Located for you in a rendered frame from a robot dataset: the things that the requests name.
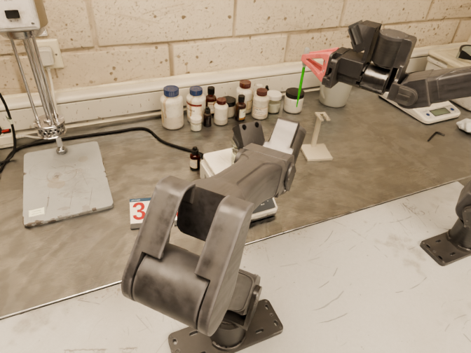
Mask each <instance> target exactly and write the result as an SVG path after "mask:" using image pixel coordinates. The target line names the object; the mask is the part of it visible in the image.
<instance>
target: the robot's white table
mask: <svg viewBox="0 0 471 353"><path fill-rule="evenodd" d="M463 188H464V186H463V185H462V184H460V183H459V182H458V181H456V182H453V183H450V184H446V185H443V186H440V187H436V188H433V189H430V190H427V191H423V192H420V193H417V194H413V195H410V196H407V197H404V198H400V199H397V200H393V201H391V202H387V203H384V204H381V205H377V206H375V207H370V208H368V209H363V210H361V211H358V212H354V213H352V214H347V215H345V216H340V217H338V218H335V219H331V220H328V221H324V222H322V223H317V224H315V225H312V226H308V227H305V228H301V229H298V230H295V231H292V232H289V233H285V234H282V235H279V236H275V237H272V238H269V239H266V240H262V241H259V242H255V243H253V244H249V245H246V246H245V248H244V251H243V256H242V260H241V263H240V269H242V270H245V271H248V272H251V273H252V274H257V275H259V276H260V277H261V280H260V284H259V286H262V290H261V295H260V297H259V300H263V299H267V300H269V301H270V303H271V305H272V307H273V309H274V310H275V312H276V314H277V316H278V318H279V319H280V321H281V323H282V325H283V330H282V333H281V334H279V335H277V336H274V337H272V338H269V339H267V340H265V341H262V342H259V343H257V344H255V345H253V346H250V347H247V348H245V349H242V350H240V351H238V352H235V353H471V256H468V257H466V258H463V259H461V260H459V261H456V262H454V263H451V264H449V265H446V266H440V265H439V264H438V263H436V262H435V261H434V260H433V259H432V258H431V257H430V256H429V255H428V254H427V253H426V252H425V251H424V250H423V249H422V248H421V247H420V243H421V242H422V241H423V240H426V239H428V238H431V237H434V236H436V235H440V234H442V233H445V232H447V231H448V230H449V229H452V227H453V225H454V224H455V222H456V221H457V219H458V216H457V214H456V204H457V201H458V198H459V195H460V192H461V190H462V189H463ZM186 327H189V326H187V325H185V324H183V323H181V322H179V321H177V320H174V319H172V318H170V317H168V316H166V315H164V314H161V313H160V312H157V311H155V310H153V309H151V308H149V307H147V306H145V305H143V304H140V303H138V302H135V301H133V300H130V299H129V298H126V297H125V296H123V294H122V291H121V284H117V285H114V286H110V287H108V288H105V289H101V290H98V291H94V292H92V293H87V294H85V295H82V296H78V297H75V298H71V299H69V300H64V301H62V302H59V303H55V304H52V305H48V306H45V307H41V308H39V309H36V310H32V311H29V312H26V313H23V314H19V315H15V316H13V317H9V318H6V319H2V320H0V353H172V352H171V350H170V346H169V342H168V336H169V335H170V334H171V333H173V332H175V331H178V330H181V329H183V328H186Z"/></svg>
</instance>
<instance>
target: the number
mask: <svg viewBox="0 0 471 353"><path fill-rule="evenodd" d="M149 202H150V201H143V202H131V217H132V221H142V220H143V219H144V215H145V214H146V210H147V207H148V206H149Z"/></svg>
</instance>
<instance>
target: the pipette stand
mask: <svg viewBox="0 0 471 353"><path fill-rule="evenodd" d="M315 115H316V116H317V120H316V124H315V129H314V133H313V138H312V142H311V144H302V146H301V150H302V152H303V154H304V156H305V158H306V160H307V161H308V162H309V161H322V160H333V157H332V156H331V154H330V153H329V151H328V150H327V148H326V146H325V145H324V144H316V143H317V140H318V134H319V131H320V125H321V122H322V121H324V119H323V118H322V117H323V116H324V117H325V119H326V121H330V120H331V119H330V118H329V116H328V115H327V114H326V113H325V112H315Z"/></svg>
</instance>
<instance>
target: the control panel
mask: <svg viewBox="0 0 471 353"><path fill-rule="evenodd" d="M272 208H275V204H274V201H273V198H271V199H269V200H265V201H264V202H262V203H261V204H260V205H259V206H258V207H257V208H256V209H255V210H254V211H253V212H252V214H256V213H258V212H262V211H265V210H268V209H272Z"/></svg>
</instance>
